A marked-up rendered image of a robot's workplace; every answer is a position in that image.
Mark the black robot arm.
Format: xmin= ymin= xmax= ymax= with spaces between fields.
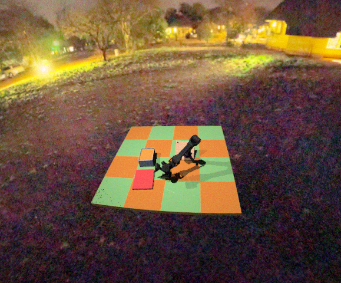
xmin=161 ymin=135 xmax=201 ymax=172

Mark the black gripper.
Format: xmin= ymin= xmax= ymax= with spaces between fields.
xmin=153 ymin=163 xmax=171 ymax=178

